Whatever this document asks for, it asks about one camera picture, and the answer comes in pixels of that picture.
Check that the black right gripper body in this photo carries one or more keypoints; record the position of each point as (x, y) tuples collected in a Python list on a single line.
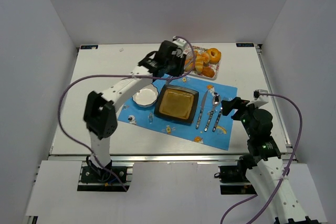
[(234, 107)]

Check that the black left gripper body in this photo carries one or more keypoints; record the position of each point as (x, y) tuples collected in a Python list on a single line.
[(177, 67)]

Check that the long striped croissant bread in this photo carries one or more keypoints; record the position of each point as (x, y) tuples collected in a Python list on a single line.
[(199, 63)]

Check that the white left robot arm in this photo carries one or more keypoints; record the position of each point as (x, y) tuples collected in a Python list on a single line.
[(100, 111)]

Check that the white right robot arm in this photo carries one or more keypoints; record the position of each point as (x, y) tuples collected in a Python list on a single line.
[(263, 166)]

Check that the orange striped bread roll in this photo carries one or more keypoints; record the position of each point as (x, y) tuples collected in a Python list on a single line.
[(189, 65)]

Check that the dark brown bread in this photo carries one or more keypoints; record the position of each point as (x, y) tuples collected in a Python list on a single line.
[(208, 72)]

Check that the floral serving tray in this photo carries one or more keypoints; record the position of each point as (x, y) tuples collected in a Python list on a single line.
[(200, 50)]

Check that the small orange bun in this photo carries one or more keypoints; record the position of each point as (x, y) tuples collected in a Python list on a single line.
[(206, 57)]

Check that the black square plate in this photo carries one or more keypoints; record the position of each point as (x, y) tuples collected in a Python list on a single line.
[(177, 103)]

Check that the white scalloped bowl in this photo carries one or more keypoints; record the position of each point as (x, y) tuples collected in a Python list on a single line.
[(146, 97)]

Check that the glazed bagel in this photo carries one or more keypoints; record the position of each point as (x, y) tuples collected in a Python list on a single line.
[(214, 55)]

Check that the right blue corner label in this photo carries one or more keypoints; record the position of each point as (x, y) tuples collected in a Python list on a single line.
[(239, 44)]

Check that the blue corner label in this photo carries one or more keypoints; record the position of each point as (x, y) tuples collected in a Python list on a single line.
[(88, 47), (239, 44)]

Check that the left blue corner label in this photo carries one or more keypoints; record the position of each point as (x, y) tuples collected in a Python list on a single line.
[(88, 47)]

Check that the fork patterned handle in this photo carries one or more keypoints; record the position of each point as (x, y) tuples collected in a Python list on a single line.
[(217, 120)]

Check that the spoon patterned handle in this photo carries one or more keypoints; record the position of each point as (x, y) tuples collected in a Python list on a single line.
[(215, 102)]

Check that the table knife patterned handle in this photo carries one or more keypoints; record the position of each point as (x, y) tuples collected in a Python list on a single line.
[(201, 110)]

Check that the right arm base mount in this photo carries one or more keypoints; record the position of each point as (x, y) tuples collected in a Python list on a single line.
[(233, 177)]

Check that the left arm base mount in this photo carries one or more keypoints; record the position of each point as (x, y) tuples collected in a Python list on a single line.
[(93, 180)]

